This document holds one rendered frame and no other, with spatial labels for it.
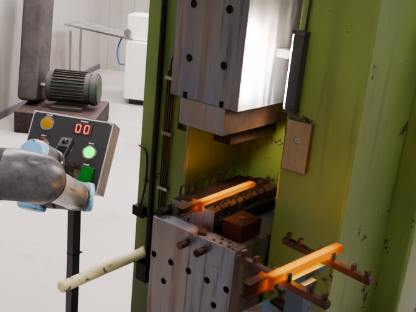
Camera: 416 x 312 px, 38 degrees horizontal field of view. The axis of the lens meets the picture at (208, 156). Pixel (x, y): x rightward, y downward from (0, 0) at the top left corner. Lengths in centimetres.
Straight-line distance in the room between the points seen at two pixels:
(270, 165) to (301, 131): 56
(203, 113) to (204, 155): 39
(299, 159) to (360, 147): 20
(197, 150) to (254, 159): 30
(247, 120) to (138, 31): 559
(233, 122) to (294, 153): 23
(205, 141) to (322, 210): 61
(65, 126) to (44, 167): 105
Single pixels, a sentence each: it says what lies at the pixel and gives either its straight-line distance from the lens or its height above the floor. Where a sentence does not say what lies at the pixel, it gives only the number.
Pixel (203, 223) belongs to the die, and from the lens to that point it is 217.
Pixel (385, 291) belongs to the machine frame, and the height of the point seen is 65.
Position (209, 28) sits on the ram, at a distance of 202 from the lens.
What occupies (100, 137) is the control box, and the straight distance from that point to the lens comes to 235.
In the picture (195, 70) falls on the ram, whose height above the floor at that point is 147.
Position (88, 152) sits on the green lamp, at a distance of 235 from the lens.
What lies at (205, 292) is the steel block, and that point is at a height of 72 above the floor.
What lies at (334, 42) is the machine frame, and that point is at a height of 162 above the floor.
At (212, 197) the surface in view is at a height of 101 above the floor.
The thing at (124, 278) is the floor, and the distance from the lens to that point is 367.
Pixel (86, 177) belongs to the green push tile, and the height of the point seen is 101.
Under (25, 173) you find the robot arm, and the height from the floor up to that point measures 136.
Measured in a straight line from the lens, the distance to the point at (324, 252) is 184.
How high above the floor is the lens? 183
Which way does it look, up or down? 18 degrees down
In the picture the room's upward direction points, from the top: 6 degrees clockwise
